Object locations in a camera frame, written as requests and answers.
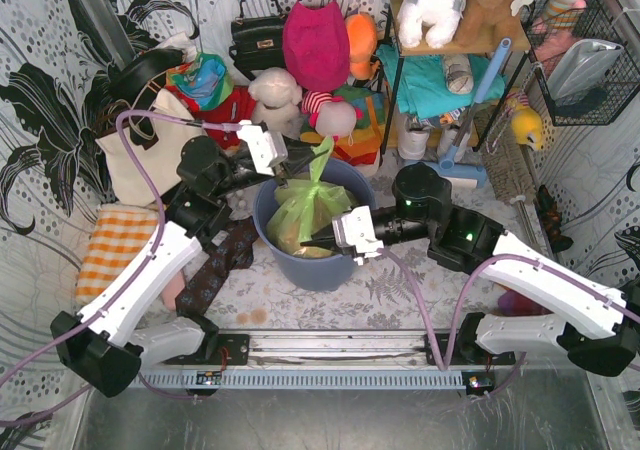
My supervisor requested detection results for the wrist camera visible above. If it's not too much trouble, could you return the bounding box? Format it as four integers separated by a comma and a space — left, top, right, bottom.
332, 206, 384, 266
236, 120, 288, 176

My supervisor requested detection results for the green trash bag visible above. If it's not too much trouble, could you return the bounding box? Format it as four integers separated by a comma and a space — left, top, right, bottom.
266, 137, 357, 259

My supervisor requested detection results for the black wire basket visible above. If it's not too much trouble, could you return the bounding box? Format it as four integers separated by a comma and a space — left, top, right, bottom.
522, 0, 639, 127

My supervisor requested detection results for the brown teddy bear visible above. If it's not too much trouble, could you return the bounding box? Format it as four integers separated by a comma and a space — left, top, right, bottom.
454, 0, 521, 47

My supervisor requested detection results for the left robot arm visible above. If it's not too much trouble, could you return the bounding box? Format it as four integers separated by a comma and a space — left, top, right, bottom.
51, 132, 325, 397

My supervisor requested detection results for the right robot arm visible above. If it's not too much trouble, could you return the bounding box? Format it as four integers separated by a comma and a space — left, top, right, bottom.
301, 163, 639, 377

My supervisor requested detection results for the orange plush toy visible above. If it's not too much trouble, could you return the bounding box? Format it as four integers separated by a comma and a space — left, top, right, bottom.
345, 13, 379, 80

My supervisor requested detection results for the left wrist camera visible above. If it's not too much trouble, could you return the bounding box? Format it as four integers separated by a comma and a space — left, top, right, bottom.
236, 120, 288, 176

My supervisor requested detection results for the silver foil pouch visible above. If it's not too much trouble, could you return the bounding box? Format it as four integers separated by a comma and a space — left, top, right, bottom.
546, 39, 625, 100

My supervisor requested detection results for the blue trash bin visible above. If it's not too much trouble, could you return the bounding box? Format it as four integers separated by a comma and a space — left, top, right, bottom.
253, 158, 378, 292

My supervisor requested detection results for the yellow plush duck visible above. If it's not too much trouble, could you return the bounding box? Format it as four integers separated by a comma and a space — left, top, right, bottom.
506, 93, 543, 151

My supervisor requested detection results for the pink head plush doll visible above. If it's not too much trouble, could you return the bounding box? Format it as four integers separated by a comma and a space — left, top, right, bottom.
300, 91, 364, 146

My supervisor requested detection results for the orange checkered towel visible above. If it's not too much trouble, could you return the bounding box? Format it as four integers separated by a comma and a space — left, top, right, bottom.
75, 204, 158, 305

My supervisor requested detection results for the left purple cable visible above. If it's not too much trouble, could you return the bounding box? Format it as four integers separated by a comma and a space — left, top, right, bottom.
0, 109, 246, 426

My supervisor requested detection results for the brown floral cloth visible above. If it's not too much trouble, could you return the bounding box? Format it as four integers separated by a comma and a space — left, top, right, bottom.
175, 217, 259, 316

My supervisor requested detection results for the magenta fuzzy bag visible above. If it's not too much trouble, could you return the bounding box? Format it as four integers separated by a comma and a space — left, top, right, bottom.
283, 0, 350, 92

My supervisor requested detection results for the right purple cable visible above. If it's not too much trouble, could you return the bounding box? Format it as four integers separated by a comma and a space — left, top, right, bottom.
377, 247, 640, 396

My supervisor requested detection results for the rainbow striped cloth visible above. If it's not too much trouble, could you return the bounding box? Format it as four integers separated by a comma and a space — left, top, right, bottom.
300, 85, 386, 166

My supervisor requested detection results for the purple orange sock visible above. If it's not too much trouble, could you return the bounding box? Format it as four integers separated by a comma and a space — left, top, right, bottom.
498, 290, 550, 317

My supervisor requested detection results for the cream canvas tote bag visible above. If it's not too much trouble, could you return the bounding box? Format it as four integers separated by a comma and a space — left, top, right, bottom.
97, 89, 206, 207

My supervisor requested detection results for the black leather handbag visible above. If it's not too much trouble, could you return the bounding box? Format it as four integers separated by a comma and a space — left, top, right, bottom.
228, 0, 287, 81

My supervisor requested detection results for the white plush dog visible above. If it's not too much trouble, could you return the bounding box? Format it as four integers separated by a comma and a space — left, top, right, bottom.
397, 0, 466, 49

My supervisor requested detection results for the purple cable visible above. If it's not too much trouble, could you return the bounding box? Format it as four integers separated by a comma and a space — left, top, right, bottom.
0, 109, 246, 426
377, 247, 640, 396

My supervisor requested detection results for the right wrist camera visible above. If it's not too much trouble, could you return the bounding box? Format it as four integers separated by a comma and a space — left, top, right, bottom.
332, 206, 384, 266

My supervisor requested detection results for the teal folded cloth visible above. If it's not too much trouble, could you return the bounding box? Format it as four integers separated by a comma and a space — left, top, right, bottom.
376, 45, 506, 119

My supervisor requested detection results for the red cloth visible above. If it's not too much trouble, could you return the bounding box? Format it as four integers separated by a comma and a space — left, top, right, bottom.
192, 86, 256, 150

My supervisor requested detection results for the blue handled broom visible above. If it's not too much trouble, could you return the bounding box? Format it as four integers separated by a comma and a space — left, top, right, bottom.
403, 37, 512, 188

